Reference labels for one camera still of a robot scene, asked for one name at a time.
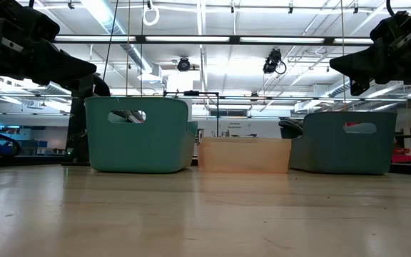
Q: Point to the thin black station frame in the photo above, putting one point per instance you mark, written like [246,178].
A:
[218,114]

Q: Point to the red storage bin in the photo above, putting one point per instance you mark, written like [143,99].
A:
[405,155]

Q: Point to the small black spoon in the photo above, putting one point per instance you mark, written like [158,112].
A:
[291,133]

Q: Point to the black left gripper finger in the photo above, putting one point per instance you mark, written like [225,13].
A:
[66,68]

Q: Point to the teal plastic bin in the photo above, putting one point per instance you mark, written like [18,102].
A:
[137,150]

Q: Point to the round black ceiling fixture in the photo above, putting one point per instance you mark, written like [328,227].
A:
[183,64]

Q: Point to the black overhead camera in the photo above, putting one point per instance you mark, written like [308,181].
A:
[272,60]

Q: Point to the orange plastic bin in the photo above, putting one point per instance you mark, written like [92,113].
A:
[244,157]

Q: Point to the large black spoon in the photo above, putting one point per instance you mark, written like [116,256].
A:
[291,124]

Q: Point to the blue-grey plastic bin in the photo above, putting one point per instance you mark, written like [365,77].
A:
[334,153]

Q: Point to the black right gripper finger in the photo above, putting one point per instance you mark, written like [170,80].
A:
[362,64]

